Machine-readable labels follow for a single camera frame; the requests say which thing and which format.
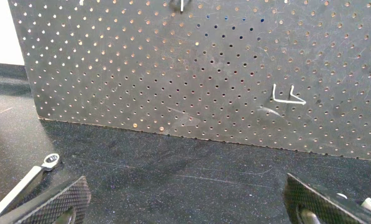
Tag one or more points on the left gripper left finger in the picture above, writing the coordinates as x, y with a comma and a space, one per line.
54, 205

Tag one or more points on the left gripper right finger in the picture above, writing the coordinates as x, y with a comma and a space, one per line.
315, 199

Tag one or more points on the wrench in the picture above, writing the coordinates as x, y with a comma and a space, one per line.
23, 183

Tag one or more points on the black pegboard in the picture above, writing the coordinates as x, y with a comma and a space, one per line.
204, 77

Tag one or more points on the metal hook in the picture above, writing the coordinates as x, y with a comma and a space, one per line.
181, 5
286, 101

